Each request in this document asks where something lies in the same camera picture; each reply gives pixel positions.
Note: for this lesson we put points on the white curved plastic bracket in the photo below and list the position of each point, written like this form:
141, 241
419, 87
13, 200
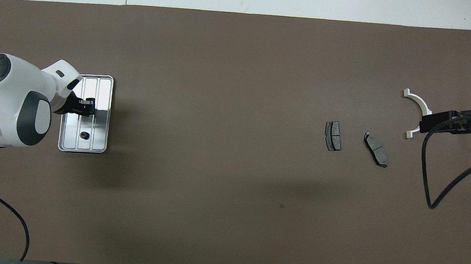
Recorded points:
418, 99

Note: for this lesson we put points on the silver metal tray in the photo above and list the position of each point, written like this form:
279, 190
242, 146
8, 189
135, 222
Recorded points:
100, 135

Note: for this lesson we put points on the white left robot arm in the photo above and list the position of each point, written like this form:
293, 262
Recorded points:
15, 83

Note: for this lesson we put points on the small black bearing gear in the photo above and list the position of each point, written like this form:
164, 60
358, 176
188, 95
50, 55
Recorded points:
84, 136

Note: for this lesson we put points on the brown table mat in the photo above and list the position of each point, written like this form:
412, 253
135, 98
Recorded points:
240, 66

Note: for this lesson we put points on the long curved grey brake pad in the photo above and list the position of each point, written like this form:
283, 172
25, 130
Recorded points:
376, 150

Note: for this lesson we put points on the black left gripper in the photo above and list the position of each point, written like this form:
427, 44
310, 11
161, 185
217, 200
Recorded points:
70, 106

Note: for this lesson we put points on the rectangular grey brake pad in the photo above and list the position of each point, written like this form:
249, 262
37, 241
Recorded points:
333, 136

